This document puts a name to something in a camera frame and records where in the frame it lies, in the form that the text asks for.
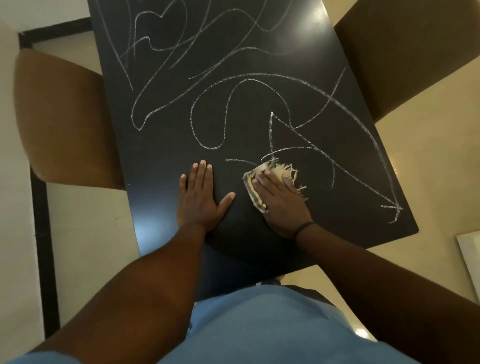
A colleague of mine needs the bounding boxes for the person's dark trousers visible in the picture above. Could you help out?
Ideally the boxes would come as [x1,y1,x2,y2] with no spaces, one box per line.
[258,277,335,305]

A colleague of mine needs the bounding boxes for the black chalk-marked table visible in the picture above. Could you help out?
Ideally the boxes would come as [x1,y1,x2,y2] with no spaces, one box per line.
[86,0,420,303]

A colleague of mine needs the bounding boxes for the person's right hand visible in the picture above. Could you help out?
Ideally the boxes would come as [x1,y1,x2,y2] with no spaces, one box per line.
[251,169,315,240]

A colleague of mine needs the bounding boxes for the person's blue shirt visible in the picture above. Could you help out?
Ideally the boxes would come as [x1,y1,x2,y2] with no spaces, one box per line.
[7,283,421,364]

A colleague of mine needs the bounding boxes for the black wristband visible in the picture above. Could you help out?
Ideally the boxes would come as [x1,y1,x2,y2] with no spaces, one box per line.
[291,221,316,241]

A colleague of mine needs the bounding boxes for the striped fringed cloth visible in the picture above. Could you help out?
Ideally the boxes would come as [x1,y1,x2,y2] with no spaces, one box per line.
[241,158,308,215]

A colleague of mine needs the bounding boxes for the person's left forearm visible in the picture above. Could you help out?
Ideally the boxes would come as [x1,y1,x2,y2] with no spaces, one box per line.
[33,224,207,364]

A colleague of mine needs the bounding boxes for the person's right forearm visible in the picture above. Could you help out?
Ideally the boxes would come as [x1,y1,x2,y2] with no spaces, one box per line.
[294,224,480,364]

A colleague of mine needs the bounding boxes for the tan moulded chair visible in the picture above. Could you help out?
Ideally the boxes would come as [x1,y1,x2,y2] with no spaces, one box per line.
[14,48,127,191]
[334,0,480,124]

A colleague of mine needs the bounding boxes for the person's left hand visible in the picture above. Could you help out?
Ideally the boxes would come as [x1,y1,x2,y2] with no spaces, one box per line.
[176,160,237,233]

